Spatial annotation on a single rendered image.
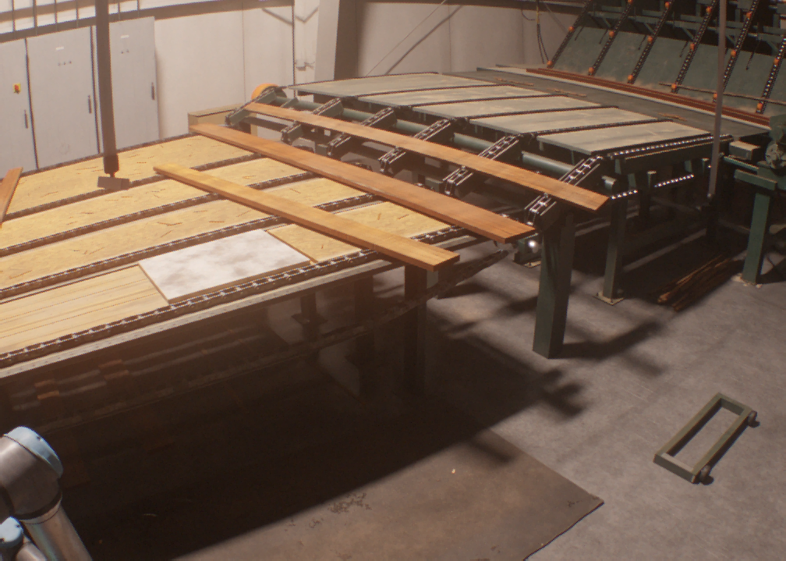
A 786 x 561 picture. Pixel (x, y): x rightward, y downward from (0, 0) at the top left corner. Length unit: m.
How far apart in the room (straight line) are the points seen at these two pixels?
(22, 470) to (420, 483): 1.92
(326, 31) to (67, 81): 3.43
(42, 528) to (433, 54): 9.95
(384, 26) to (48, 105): 5.22
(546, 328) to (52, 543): 2.89
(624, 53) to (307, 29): 4.29
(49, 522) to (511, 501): 1.92
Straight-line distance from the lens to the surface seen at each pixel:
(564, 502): 2.64
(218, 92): 8.69
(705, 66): 7.91
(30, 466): 1.09
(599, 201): 3.13
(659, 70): 8.07
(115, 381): 3.54
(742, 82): 7.61
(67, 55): 7.52
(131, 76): 7.68
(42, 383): 3.70
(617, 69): 8.33
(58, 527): 1.17
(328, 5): 8.45
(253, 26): 8.87
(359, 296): 3.35
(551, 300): 3.44
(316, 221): 2.88
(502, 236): 2.72
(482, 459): 2.82
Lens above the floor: 1.81
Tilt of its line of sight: 23 degrees down
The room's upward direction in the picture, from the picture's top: 1 degrees counter-clockwise
